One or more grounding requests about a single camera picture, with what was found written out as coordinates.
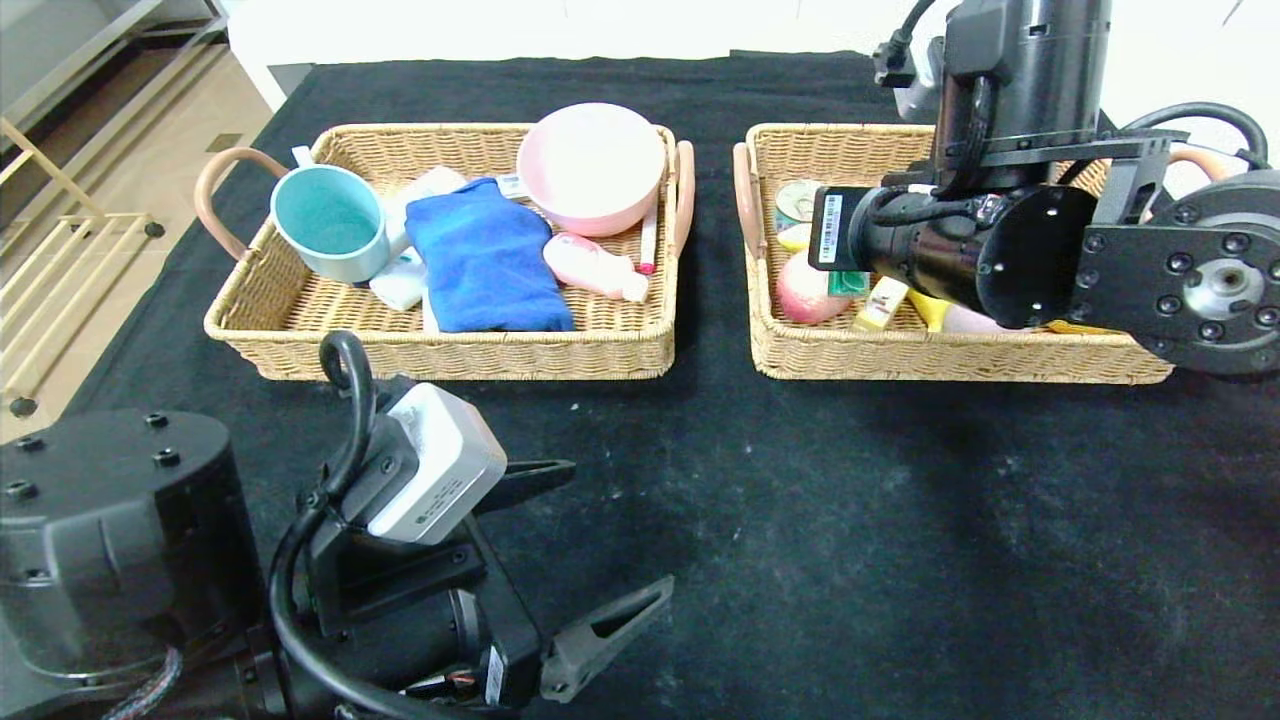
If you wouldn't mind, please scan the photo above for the wicker basket with toiletries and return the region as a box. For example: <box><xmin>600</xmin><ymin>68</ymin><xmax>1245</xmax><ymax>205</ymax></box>
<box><xmin>195</xmin><ymin>122</ymin><xmax>697</xmax><ymax>383</ymax></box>

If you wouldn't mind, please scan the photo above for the wicker basket with food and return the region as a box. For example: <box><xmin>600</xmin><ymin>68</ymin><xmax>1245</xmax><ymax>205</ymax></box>
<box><xmin>733</xmin><ymin>122</ymin><xmax>1237</xmax><ymax>387</ymax></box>

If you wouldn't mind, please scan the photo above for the gold metal rack frame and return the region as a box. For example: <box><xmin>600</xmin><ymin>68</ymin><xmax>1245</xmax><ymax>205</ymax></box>
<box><xmin>0</xmin><ymin>115</ymin><xmax>167</xmax><ymax>419</ymax></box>

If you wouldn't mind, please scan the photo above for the white tube blue cap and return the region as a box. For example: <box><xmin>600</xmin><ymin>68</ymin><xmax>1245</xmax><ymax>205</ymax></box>
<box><xmin>385</xmin><ymin>166</ymin><xmax>469</xmax><ymax>263</ymax></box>

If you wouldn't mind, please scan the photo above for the red pink peach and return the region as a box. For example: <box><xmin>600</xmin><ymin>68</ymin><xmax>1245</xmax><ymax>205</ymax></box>
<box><xmin>777</xmin><ymin>250</ymin><xmax>853</xmax><ymax>325</ymax></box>

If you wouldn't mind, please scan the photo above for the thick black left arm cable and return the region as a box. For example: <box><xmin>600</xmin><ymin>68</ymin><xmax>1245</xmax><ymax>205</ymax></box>
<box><xmin>267</xmin><ymin>330</ymin><xmax>481</xmax><ymax>720</ymax></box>

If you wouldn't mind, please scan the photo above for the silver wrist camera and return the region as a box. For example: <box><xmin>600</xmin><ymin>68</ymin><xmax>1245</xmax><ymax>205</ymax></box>
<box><xmin>366</xmin><ymin>382</ymin><xmax>510</xmax><ymax>547</ymax></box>
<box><xmin>893</xmin><ymin>40</ymin><xmax>947</xmax><ymax>127</ymax></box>

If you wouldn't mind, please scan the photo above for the small tin can gold lid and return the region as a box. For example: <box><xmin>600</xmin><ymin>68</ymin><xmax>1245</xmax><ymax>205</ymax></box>
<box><xmin>775</xmin><ymin>179</ymin><xmax>823</xmax><ymax>229</ymax></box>

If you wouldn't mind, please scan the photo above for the blue microfibre towel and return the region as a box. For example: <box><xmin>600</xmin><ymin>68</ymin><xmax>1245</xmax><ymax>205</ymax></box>
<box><xmin>405</xmin><ymin>177</ymin><xmax>576</xmax><ymax>334</ymax></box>

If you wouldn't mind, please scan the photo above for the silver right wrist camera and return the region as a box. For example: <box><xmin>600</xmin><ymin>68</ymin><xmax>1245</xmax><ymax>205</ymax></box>
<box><xmin>893</xmin><ymin>40</ymin><xmax>947</xmax><ymax>127</ymax></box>

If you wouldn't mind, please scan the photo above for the black right arm tagged cable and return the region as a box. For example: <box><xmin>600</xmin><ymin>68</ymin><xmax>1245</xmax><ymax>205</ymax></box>
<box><xmin>1118</xmin><ymin>102</ymin><xmax>1272</xmax><ymax>173</ymax></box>

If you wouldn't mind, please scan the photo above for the yellow banana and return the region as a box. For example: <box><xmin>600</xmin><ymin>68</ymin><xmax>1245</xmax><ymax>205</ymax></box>
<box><xmin>778</xmin><ymin>222</ymin><xmax>953</xmax><ymax>334</ymax></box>

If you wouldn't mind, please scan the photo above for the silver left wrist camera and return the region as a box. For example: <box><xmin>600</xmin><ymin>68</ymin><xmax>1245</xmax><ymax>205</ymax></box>
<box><xmin>366</xmin><ymin>382</ymin><xmax>510</xmax><ymax>547</ymax></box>

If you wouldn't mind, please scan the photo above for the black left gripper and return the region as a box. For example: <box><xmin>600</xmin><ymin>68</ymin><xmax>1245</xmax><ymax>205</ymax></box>
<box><xmin>317</xmin><ymin>458</ymin><xmax>675</xmax><ymax>712</ymax></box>

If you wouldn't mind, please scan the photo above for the pale teal mug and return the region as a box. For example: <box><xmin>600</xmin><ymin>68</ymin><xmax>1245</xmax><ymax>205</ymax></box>
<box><xmin>270</xmin><ymin>145</ymin><xmax>391</xmax><ymax>285</ymax></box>

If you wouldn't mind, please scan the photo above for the white bottle black cap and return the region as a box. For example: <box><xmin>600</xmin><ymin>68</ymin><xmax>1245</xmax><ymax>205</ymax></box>
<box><xmin>370</xmin><ymin>250</ymin><xmax>430</xmax><ymax>313</ymax></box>

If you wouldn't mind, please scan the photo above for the pink white slim stick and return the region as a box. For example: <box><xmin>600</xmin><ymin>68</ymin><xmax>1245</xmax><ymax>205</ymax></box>
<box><xmin>637</xmin><ymin>200</ymin><xmax>661</xmax><ymax>277</ymax></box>

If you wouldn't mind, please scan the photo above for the pink bottle white cap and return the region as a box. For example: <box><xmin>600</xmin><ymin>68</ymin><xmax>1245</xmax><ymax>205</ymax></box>
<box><xmin>541</xmin><ymin>232</ymin><xmax>650</xmax><ymax>305</ymax></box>

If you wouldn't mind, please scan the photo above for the black right arm cable loop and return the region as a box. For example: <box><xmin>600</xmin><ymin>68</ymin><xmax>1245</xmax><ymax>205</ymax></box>
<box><xmin>872</xmin><ymin>0</ymin><xmax>943</xmax><ymax>87</ymax></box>

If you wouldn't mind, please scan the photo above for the pale yellow butter block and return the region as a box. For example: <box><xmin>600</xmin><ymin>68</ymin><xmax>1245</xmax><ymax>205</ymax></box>
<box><xmin>855</xmin><ymin>276</ymin><xmax>912</xmax><ymax>332</ymax></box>

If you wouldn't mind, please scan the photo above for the pink bowl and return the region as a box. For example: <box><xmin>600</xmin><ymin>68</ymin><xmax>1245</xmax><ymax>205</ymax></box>
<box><xmin>516</xmin><ymin>103</ymin><xmax>667</xmax><ymax>239</ymax></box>

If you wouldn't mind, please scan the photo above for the pale pink round bun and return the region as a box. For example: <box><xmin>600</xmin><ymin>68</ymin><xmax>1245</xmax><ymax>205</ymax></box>
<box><xmin>940</xmin><ymin>303</ymin><xmax>1009</xmax><ymax>337</ymax></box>

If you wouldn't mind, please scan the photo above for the grey metal shelf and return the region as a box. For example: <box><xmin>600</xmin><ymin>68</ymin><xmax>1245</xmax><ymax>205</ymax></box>
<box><xmin>0</xmin><ymin>0</ymin><xmax>227</xmax><ymax>131</ymax></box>

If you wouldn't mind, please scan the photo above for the black table cloth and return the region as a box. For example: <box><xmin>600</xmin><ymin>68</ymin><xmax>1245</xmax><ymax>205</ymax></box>
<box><xmin>0</xmin><ymin>50</ymin><xmax>1280</xmax><ymax>720</ymax></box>

